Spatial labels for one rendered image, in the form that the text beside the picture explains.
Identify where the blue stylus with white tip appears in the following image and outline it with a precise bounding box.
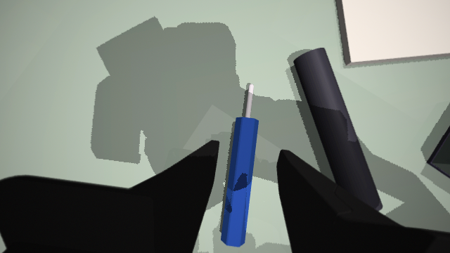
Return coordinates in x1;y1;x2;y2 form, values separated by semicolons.
221;84;259;247

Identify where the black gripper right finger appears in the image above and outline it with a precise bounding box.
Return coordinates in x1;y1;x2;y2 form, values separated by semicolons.
276;150;450;253

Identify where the dark grey cylinder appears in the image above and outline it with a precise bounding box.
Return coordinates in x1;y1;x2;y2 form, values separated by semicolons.
293;48;383;211

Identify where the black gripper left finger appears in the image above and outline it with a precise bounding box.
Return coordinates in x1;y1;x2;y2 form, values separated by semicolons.
0;140;219;253

